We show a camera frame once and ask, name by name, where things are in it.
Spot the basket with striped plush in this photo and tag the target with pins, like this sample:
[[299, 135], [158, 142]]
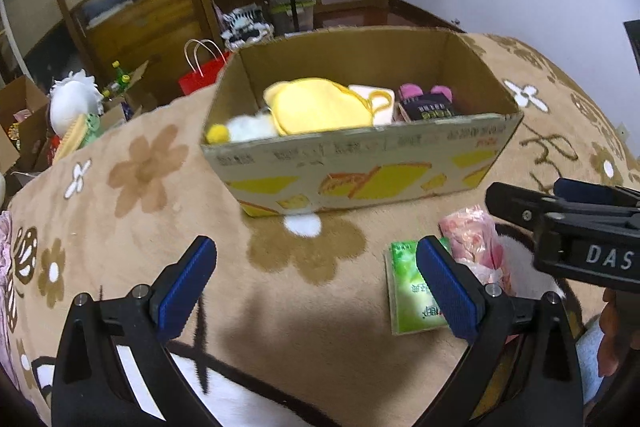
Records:
[[245, 27]]

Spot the green and yellow plush toy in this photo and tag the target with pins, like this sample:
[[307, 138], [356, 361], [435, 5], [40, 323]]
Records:
[[75, 137]]

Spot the green tissue packet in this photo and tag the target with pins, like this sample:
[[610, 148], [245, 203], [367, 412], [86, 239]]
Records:
[[410, 292]]

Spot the printed cardboard box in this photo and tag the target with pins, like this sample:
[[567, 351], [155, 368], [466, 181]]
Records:
[[350, 157]]

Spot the white fluffy plush toy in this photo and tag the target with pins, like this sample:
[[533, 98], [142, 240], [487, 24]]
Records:
[[250, 129]]

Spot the open brown cardboard box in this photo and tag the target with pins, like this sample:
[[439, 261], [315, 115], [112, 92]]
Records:
[[22, 112]]

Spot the person's right hand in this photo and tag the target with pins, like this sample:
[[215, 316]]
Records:
[[614, 332]]

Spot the pink frilly cloth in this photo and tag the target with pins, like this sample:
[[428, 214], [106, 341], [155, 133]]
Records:
[[5, 277]]

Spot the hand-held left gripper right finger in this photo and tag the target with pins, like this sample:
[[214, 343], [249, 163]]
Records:
[[447, 292]]

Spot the white haired plush doll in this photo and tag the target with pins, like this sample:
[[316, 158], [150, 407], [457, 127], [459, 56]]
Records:
[[70, 102]]

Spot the pink plastic packet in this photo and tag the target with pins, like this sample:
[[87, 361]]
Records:
[[472, 237]]

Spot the cardboard box with bottles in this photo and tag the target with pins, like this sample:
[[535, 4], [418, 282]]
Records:
[[135, 97]]

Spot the beige floral blanket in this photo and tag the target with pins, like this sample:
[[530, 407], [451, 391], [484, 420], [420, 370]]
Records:
[[150, 217]]

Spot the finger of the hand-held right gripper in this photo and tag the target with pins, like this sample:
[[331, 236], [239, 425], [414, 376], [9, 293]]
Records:
[[575, 191], [515, 202]]

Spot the person's blue trousers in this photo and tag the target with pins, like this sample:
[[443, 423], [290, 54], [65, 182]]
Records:
[[591, 352]]

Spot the white curved pole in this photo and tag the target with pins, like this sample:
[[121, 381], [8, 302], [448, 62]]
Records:
[[10, 32]]

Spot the black and pink packet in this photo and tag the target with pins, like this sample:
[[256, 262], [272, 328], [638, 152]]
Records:
[[425, 109]]

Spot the green glass bottle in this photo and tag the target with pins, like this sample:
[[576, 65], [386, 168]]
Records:
[[119, 69], [112, 89]]

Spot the red paper bag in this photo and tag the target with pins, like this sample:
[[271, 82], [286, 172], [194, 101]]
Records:
[[200, 77]]

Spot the wall socket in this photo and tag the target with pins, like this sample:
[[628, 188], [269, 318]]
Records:
[[622, 131]]

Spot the clear plastic storage box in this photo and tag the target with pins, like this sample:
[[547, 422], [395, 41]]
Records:
[[295, 7]]

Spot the black panel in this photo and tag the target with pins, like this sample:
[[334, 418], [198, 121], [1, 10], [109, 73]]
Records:
[[633, 47]]

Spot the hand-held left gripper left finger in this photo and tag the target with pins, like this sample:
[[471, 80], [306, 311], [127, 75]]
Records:
[[187, 287]]

